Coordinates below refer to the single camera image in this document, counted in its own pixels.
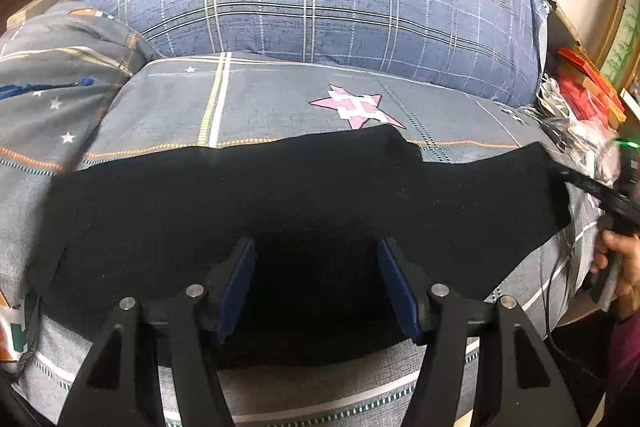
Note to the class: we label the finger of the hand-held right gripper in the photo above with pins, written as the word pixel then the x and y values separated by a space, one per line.
pixel 590 192

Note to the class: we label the framed bamboo picture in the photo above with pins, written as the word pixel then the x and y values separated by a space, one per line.
pixel 625 52

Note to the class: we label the grey star print bedsheet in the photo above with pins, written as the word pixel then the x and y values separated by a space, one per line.
pixel 280 102

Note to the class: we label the black pants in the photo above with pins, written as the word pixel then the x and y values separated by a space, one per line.
pixel 300 192

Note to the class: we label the person's right hand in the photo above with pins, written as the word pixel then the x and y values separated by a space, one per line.
pixel 627 262

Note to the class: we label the clear plastic bag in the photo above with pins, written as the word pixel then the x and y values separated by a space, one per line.
pixel 575 127

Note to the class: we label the grey star print quilt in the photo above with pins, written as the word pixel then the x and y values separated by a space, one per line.
pixel 55 97

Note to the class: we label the person's right forearm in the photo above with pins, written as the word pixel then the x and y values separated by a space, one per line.
pixel 625 367

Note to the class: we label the red boxes on shelf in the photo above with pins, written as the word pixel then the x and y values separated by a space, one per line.
pixel 592 82

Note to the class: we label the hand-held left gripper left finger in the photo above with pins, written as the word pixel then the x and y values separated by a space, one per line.
pixel 239 287

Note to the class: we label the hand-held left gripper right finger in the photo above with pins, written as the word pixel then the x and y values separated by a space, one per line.
pixel 400 292

